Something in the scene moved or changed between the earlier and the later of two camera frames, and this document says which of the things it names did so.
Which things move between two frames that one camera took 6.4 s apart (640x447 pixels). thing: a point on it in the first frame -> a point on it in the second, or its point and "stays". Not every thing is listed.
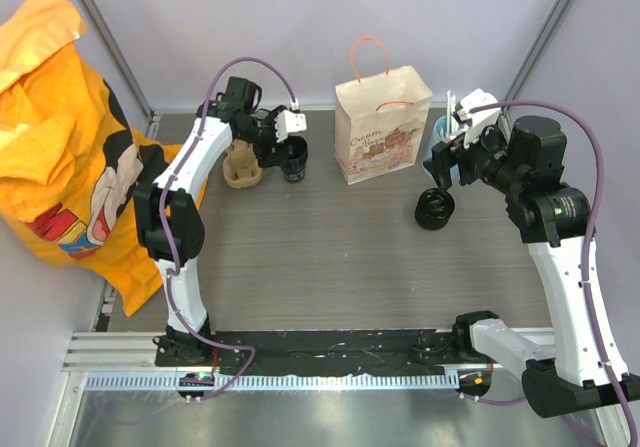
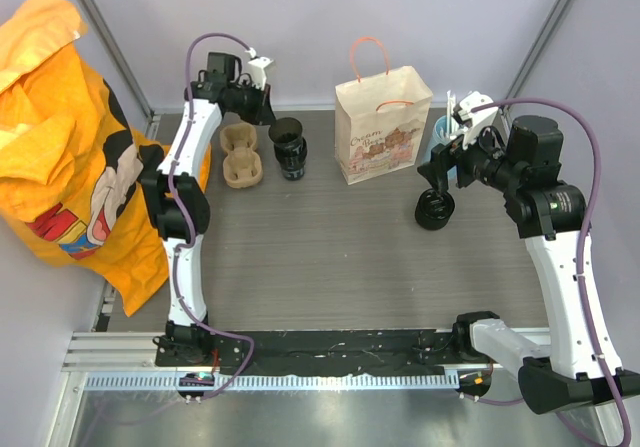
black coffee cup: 293,168 stays
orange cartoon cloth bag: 70,150 stays
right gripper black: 445,155 stays
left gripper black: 265,155 -> 263,113
